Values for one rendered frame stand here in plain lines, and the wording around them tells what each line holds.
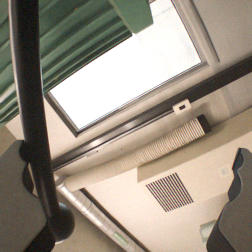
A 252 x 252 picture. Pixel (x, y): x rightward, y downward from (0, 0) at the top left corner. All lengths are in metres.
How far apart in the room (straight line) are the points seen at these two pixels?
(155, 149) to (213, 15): 1.10
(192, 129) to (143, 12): 1.42
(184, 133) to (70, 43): 1.43
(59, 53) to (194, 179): 1.60
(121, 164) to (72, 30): 1.58
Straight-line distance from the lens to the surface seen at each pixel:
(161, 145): 1.59
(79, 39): 0.18
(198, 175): 1.69
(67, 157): 1.89
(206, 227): 2.17
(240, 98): 1.81
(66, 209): 0.17
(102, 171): 1.79
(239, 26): 1.68
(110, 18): 0.18
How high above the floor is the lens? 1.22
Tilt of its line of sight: 17 degrees up
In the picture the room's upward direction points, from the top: 117 degrees counter-clockwise
